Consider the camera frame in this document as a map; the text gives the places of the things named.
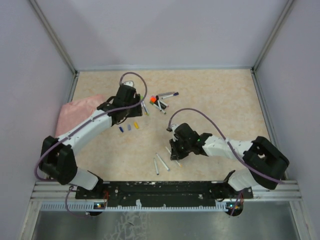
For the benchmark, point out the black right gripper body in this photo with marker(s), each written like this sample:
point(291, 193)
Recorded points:
point(181, 149)

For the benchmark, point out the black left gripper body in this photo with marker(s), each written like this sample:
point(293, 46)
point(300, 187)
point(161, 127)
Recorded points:
point(134, 111)

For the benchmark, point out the light green capped marker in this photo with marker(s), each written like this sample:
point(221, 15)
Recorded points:
point(143, 105)

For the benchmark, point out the yellow capped white marker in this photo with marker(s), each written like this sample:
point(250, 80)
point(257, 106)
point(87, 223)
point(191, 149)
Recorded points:
point(176, 161)

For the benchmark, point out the yellow marker cap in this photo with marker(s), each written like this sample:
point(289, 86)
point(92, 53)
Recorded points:
point(136, 125)

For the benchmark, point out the grey blue capped marker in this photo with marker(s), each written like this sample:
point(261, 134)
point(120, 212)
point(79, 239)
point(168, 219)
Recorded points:
point(163, 162)

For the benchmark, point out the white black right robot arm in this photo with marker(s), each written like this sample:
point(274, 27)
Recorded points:
point(264, 164)

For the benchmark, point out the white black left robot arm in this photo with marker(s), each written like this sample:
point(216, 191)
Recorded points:
point(58, 154)

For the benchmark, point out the grey purple pen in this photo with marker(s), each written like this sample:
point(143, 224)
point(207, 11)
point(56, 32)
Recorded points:
point(165, 94)

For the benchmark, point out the orange highlighter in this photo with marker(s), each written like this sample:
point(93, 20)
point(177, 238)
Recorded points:
point(152, 100)

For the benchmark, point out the dark green capped marker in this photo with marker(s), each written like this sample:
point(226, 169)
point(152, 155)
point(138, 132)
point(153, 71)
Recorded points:
point(156, 106)

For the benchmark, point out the black capped white marker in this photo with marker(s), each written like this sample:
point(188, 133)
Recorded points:
point(158, 102)

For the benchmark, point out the pink tipped white marker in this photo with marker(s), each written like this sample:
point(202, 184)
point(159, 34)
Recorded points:
point(163, 104)

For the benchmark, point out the blue tipped white marker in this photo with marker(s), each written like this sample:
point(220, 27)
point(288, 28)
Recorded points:
point(170, 95)

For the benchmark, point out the pink cloth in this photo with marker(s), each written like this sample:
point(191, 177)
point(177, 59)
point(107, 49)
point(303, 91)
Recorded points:
point(77, 111)

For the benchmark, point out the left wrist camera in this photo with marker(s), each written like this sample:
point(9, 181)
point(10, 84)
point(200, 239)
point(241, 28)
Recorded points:
point(129, 83)

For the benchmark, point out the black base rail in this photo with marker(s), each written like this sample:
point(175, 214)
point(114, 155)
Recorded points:
point(159, 193)

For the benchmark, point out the aluminium frame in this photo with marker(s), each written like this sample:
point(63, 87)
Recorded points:
point(219, 133)

